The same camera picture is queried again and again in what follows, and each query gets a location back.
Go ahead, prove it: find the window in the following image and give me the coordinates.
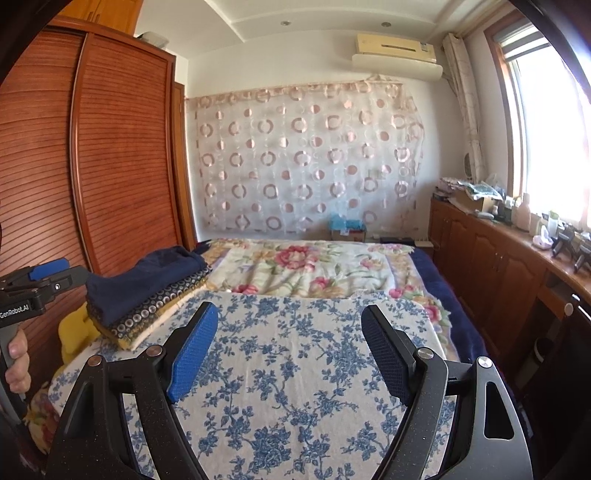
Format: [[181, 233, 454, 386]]
[[485, 0, 591, 217]]

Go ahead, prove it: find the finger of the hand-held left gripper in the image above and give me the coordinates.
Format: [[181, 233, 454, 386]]
[[44, 268, 88, 297], [7, 258, 71, 291]]

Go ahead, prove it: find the grey item atop wardrobe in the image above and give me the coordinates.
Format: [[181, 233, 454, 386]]
[[136, 30, 169, 49]]

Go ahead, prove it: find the pink bottle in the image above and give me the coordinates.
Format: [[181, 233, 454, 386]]
[[513, 193, 532, 232]]

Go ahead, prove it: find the stack of papers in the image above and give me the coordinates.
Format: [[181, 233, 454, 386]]
[[434, 178, 462, 201]]

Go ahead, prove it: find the small white bottle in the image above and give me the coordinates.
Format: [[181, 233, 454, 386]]
[[532, 211, 559, 247]]

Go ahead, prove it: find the blue floral white cloth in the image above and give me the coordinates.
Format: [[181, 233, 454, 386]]
[[48, 291, 458, 480]]

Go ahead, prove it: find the sheer circle-patterned curtain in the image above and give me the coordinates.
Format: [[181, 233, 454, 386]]
[[185, 74, 426, 238]]

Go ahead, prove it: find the dark circle-dotted folded cloth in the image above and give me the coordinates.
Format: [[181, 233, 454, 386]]
[[88, 265, 214, 343]]

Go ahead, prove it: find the rose floral blanket navy border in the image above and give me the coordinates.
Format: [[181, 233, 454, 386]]
[[23, 237, 490, 462]]

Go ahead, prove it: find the cream wall air conditioner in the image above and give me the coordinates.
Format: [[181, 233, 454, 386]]
[[352, 32, 444, 83]]

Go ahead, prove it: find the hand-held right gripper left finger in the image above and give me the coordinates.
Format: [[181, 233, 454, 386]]
[[46, 301, 220, 480]]

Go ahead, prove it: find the black device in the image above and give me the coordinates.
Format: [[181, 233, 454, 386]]
[[551, 226, 591, 273]]

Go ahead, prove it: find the person's left hand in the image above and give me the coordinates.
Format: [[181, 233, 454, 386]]
[[6, 330, 31, 394]]

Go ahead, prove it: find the navy printed t-shirt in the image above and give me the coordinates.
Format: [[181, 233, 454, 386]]
[[85, 246, 206, 326]]

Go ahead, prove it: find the wooden slatted wardrobe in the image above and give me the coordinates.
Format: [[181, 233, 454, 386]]
[[0, 16, 199, 384]]

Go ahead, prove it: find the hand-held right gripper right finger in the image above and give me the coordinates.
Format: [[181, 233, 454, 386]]
[[361, 304, 532, 480]]

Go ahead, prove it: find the beige window curtain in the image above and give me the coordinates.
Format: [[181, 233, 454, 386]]
[[442, 32, 488, 178]]

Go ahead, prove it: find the blue tissue pack on box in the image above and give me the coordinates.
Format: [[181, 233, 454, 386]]
[[329, 216, 368, 241]]

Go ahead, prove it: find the wooden overhead cabinet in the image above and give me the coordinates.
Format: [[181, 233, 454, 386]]
[[51, 0, 146, 33]]

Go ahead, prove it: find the long low wooden cabinet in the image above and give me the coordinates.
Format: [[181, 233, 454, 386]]
[[428, 196, 591, 370]]

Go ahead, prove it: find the yellow cloth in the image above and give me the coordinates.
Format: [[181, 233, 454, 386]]
[[58, 288, 185, 365]]

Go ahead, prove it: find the cardboard box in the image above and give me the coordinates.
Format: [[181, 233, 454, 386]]
[[450, 189, 497, 213]]

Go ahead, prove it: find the clear plastic bag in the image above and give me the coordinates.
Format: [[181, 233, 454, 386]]
[[462, 173, 506, 201]]

